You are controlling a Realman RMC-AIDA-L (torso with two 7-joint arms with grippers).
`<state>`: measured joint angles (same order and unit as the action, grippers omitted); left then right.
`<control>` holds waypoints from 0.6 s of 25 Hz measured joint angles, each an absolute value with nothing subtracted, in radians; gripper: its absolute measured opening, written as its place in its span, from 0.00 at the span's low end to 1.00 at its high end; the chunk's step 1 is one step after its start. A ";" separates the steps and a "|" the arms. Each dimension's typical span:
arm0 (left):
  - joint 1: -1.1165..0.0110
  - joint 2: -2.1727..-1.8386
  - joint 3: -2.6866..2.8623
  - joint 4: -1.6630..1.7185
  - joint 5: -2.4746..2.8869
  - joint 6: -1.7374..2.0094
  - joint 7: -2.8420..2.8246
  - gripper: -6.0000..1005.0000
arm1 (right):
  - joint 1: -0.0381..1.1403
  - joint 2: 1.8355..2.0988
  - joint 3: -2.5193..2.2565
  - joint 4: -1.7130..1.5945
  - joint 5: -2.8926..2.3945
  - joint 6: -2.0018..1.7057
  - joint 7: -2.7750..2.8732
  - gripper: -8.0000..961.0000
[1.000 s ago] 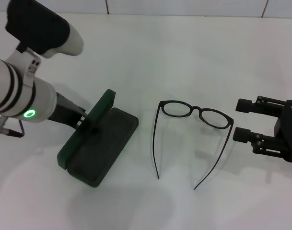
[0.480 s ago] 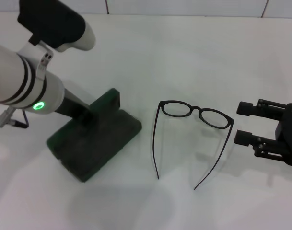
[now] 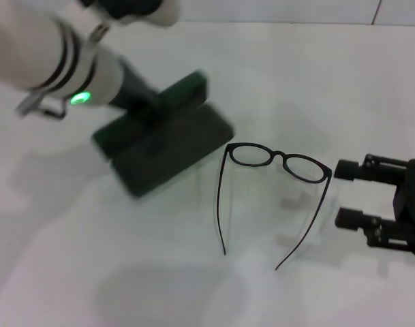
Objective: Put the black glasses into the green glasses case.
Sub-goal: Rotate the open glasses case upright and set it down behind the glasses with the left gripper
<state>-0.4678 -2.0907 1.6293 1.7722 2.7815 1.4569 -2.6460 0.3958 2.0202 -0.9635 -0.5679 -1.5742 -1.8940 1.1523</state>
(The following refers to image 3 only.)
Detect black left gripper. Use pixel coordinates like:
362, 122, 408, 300
110, 56, 168, 121

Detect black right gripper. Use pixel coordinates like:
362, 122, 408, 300
333, 153, 415, 260

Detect green glasses case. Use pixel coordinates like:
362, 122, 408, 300
92, 69, 236, 198

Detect black glasses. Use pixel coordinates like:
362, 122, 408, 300
215, 142, 333, 272

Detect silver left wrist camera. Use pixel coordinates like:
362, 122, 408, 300
79, 0, 179, 27

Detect left arm wrist cable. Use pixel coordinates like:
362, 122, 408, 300
15, 89, 69, 119

